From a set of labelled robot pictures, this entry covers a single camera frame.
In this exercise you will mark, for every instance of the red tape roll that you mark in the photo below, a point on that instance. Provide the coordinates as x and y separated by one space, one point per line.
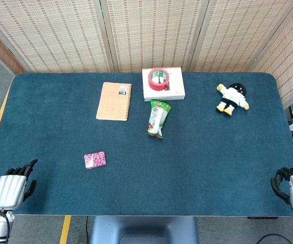
150 83

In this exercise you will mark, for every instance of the green snack bag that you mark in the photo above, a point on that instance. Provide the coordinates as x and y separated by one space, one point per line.
158 118

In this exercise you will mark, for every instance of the black and white plush doll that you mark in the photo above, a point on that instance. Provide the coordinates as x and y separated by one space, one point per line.
233 97

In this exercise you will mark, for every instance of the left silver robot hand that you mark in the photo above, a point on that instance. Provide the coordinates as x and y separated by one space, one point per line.
9 190

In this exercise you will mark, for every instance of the white flat box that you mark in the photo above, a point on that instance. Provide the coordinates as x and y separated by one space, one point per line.
175 86

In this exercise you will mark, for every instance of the woven bamboo screen panel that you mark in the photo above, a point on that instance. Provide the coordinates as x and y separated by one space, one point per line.
289 56
55 35
154 33
238 33

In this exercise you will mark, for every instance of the brown spiral notebook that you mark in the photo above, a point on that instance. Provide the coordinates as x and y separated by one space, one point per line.
113 101

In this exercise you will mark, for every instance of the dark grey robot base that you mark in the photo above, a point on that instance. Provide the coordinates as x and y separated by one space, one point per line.
144 228

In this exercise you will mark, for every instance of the blue felt table mat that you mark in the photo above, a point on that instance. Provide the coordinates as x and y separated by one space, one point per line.
187 165

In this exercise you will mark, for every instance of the table height control panel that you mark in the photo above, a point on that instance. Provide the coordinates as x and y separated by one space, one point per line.
263 217

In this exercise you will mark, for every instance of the pink patterned block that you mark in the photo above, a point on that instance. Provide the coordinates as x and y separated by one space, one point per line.
95 160

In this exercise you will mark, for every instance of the brown woven screen panel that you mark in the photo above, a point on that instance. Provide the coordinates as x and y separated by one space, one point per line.
1 50

